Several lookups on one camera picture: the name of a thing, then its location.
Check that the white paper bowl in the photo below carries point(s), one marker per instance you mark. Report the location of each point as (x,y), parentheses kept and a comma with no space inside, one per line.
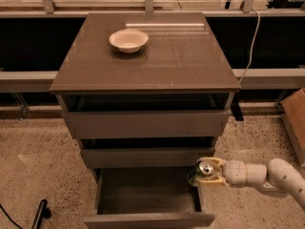
(129,40)

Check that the green soda can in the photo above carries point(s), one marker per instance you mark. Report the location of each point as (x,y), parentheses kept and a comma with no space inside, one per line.
(194,171)

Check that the metal railing frame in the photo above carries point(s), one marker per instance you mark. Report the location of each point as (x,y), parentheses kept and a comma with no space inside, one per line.
(290,76)

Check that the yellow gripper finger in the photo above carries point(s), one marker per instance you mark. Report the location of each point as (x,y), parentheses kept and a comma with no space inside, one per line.
(210,164)
(209,180)

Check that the grey drawer cabinet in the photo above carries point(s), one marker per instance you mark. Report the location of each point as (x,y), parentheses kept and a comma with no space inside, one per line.
(181,68)

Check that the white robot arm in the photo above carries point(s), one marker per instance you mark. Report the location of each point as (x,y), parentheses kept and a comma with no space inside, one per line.
(276,179)

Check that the grey top drawer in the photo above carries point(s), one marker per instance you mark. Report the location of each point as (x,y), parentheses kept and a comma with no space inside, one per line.
(93,125)

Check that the grey middle drawer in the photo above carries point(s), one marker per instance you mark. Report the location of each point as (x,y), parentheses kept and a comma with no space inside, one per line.
(144,157)

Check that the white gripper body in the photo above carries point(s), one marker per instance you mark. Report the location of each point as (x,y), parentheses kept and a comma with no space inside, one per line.
(234,172)

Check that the cardboard box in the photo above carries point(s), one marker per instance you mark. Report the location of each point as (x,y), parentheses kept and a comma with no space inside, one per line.
(294,121)

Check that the black floor object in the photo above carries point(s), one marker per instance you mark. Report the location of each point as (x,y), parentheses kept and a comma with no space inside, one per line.
(43,212)

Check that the grey open bottom drawer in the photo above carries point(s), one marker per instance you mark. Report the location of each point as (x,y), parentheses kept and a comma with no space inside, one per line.
(147,198)

